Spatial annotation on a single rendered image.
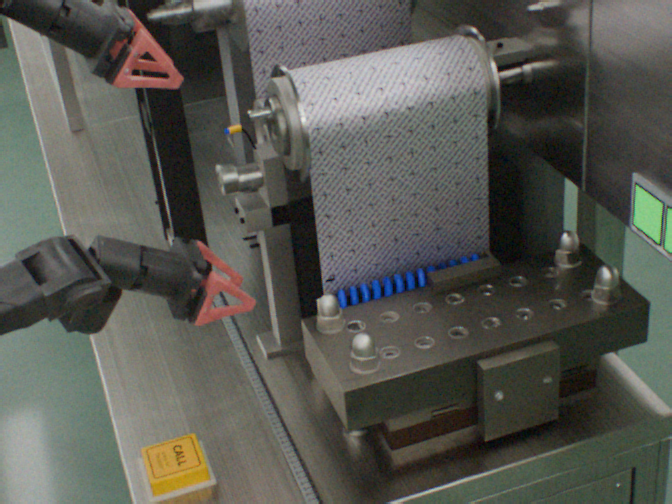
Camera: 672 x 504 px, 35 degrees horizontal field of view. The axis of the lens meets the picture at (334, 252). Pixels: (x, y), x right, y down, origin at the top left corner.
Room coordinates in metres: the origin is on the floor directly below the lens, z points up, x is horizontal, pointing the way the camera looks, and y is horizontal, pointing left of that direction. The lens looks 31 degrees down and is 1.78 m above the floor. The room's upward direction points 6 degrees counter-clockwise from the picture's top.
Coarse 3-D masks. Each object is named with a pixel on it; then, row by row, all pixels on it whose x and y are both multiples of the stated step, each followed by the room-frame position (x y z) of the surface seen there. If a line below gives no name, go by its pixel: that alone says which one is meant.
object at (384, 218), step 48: (480, 144) 1.21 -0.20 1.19; (336, 192) 1.15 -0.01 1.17; (384, 192) 1.17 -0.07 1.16; (432, 192) 1.19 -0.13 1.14; (480, 192) 1.20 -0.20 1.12; (336, 240) 1.15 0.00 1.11; (384, 240) 1.17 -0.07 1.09; (432, 240) 1.19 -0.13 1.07; (480, 240) 1.20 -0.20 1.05; (336, 288) 1.15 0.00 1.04
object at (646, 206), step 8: (640, 192) 1.02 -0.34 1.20; (640, 200) 1.02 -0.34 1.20; (648, 200) 1.00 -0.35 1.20; (656, 200) 0.99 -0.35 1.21; (640, 208) 1.02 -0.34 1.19; (648, 208) 1.00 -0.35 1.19; (656, 208) 0.99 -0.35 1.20; (640, 216) 1.01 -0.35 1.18; (648, 216) 1.00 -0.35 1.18; (656, 216) 0.99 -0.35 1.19; (640, 224) 1.01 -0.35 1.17; (648, 224) 1.00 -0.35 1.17; (656, 224) 0.99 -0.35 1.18; (648, 232) 1.00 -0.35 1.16; (656, 232) 0.98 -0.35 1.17; (656, 240) 0.98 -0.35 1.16
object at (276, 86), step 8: (480, 56) 1.24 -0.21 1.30; (480, 64) 1.23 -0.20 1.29; (272, 80) 1.21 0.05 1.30; (280, 80) 1.20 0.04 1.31; (488, 80) 1.22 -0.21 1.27; (272, 88) 1.22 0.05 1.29; (280, 88) 1.18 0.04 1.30; (488, 88) 1.22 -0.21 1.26; (280, 96) 1.18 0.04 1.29; (288, 96) 1.17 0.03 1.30; (488, 96) 1.22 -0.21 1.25; (288, 104) 1.16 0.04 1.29; (488, 104) 1.22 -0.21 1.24; (288, 112) 1.16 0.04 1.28; (296, 112) 1.16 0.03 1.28; (488, 112) 1.22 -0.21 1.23; (288, 120) 1.16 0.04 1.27; (296, 120) 1.15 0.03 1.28; (296, 128) 1.15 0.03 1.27; (296, 136) 1.15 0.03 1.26; (296, 144) 1.15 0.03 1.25; (296, 152) 1.15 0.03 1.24; (288, 160) 1.18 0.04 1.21; (296, 160) 1.15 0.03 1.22; (288, 168) 1.19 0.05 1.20; (296, 168) 1.17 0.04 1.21
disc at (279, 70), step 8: (280, 64) 1.21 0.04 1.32; (272, 72) 1.25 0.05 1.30; (280, 72) 1.21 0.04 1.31; (288, 72) 1.19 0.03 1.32; (288, 80) 1.18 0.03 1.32; (288, 88) 1.18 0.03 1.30; (296, 96) 1.16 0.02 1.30; (296, 104) 1.15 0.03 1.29; (304, 112) 1.14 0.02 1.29; (304, 120) 1.14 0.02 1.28; (304, 128) 1.14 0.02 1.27; (304, 136) 1.14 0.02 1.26; (304, 144) 1.14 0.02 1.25; (304, 152) 1.14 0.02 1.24; (304, 160) 1.15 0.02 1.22; (304, 168) 1.15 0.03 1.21; (296, 176) 1.19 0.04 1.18; (304, 176) 1.16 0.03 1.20
